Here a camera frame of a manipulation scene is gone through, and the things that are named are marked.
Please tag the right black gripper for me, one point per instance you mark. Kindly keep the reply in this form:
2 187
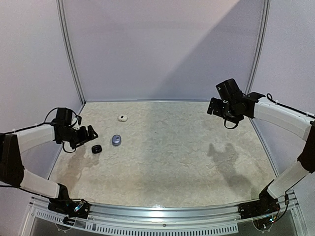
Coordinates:
217 107

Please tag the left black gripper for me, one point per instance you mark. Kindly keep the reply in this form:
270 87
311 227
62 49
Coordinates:
84 137

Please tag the black charging case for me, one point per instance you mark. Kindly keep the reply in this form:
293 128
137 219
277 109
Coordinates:
96 149

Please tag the blue-grey charging case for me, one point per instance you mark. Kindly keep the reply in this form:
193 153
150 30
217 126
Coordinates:
116 140

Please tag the white earbud charging case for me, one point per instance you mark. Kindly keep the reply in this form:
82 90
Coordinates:
122 118

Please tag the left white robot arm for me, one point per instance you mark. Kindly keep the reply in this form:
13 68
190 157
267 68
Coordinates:
66 127

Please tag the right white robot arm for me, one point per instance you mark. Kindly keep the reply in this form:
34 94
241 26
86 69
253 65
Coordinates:
233 106

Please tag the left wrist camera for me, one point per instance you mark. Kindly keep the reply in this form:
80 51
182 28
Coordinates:
77 128

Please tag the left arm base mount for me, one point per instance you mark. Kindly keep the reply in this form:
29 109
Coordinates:
72 208

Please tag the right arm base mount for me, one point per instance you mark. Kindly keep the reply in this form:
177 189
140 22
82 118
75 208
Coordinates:
267 202

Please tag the aluminium front rail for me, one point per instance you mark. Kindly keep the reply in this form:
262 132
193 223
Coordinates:
111 220

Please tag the right aluminium frame post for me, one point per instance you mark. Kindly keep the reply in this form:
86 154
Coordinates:
259 45

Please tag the aluminium frame post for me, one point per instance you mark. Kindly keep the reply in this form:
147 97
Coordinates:
259 45
69 52

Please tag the left aluminium frame post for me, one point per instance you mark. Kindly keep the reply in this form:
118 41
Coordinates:
69 52

